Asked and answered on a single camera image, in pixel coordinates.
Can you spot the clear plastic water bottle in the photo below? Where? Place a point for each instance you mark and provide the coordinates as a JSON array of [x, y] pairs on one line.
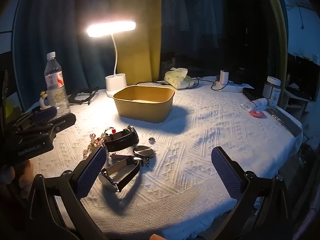
[[53, 80]]

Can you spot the black folding stand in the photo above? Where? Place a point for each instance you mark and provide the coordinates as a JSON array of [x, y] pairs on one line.
[[82, 100]]

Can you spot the yellow tissue pack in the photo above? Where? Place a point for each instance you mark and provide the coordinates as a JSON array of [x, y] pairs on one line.
[[177, 78]]

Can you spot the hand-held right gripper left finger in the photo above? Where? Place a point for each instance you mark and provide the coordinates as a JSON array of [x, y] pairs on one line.
[[92, 170]]

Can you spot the white charger dock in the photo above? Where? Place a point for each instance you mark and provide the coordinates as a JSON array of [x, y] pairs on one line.
[[223, 78]]

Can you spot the white squeeze tube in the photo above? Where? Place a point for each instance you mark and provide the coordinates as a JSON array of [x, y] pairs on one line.
[[256, 103]]

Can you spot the white lidded jar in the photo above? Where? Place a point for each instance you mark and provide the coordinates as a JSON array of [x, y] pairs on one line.
[[272, 91]]

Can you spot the small red round case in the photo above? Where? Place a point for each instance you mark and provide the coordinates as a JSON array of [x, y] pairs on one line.
[[257, 113]]

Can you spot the hanging pale clothes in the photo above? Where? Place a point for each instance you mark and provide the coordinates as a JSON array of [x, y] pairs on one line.
[[200, 12]]

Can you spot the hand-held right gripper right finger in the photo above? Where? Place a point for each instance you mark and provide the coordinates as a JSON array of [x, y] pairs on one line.
[[225, 172]]

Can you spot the silver pocket watch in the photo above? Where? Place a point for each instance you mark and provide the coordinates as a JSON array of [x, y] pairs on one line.
[[143, 152]]

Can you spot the yellow rectangular container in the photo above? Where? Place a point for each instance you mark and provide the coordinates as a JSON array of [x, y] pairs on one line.
[[142, 112]]

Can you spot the blue curtain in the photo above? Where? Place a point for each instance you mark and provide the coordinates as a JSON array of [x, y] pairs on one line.
[[62, 30]]

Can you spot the white cartoon mug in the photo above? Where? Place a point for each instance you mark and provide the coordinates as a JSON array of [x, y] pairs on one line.
[[43, 102]]

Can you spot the white textured tablecloth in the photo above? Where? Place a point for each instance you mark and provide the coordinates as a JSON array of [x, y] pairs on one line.
[[200, 155]]

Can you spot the person's left hand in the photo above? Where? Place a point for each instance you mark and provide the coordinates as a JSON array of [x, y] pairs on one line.
[[17, 175]]

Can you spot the blue white flat box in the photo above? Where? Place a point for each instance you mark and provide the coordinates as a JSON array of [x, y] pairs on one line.
[[237, 87]]

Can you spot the white desk lamp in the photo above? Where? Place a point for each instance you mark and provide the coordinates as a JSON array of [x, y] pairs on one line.
[[115, 82]]

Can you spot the yellow curtain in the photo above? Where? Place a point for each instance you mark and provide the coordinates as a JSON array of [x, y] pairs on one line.
[[136, 55]]

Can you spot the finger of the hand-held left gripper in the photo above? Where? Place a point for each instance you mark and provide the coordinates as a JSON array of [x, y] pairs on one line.
[[42, 113], [62, 122]]

